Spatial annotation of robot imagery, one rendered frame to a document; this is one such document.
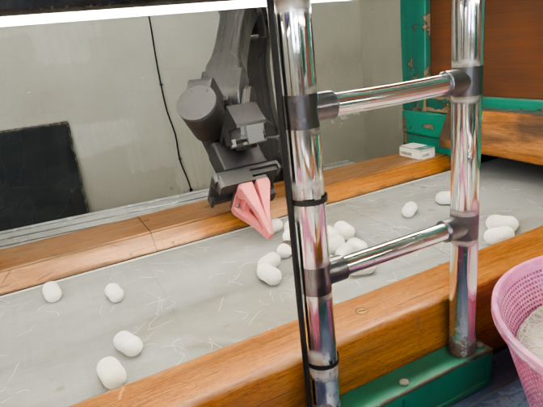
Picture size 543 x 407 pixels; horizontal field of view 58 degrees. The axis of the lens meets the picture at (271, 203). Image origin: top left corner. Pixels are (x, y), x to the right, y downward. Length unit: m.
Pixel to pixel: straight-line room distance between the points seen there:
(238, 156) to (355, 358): 0.36
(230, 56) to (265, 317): 0.45
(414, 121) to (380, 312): 0.66
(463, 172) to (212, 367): 0.25
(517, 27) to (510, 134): 0.17
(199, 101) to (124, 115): 1.92
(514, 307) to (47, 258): 0.56
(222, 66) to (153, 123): 1.82
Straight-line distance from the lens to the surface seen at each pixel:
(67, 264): 0.71
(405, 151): 0.99
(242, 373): 0.40
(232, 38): 0.84
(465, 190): 0.43
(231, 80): 0.78
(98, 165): 2.61
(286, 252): 0.62
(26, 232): 1.19
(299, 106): 0.31
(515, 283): 0.53
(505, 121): 0.87
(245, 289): 0.57
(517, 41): 0.91
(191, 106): 0.68
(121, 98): 2.58
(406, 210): 0.73
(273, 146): 1.01
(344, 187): 0.84
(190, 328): 0.52
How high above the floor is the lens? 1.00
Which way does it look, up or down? 18 degrees down
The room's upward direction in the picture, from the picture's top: 6 degrees counter-clockwise
